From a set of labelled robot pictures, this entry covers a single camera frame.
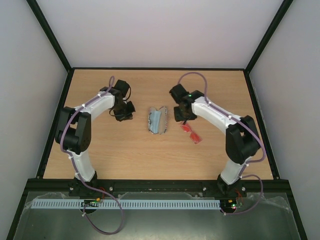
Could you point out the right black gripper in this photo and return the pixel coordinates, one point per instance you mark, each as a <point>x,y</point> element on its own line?
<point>183,115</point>

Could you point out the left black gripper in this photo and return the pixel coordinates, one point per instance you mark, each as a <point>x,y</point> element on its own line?
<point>129,116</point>

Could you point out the striped newspaper print glasses case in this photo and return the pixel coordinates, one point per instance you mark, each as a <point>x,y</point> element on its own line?
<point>163,125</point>

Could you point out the blue cleaning cloth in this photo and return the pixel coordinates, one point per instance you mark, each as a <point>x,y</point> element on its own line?
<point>154,120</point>

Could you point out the orange transparent sunglasses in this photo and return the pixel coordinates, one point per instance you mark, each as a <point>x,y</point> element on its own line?
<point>196,139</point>

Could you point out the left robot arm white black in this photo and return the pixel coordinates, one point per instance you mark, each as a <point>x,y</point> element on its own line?
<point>74,133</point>

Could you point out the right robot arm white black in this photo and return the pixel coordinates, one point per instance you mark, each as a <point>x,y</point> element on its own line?
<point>242,141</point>

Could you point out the black aluminium frame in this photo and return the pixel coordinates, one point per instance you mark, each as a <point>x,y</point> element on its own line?
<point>275,184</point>

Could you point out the light blue slotted cable duct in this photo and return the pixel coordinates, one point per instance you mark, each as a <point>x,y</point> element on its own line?
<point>127,204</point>

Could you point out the metal base plate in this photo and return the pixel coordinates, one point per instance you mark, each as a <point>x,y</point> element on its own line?
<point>267,217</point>

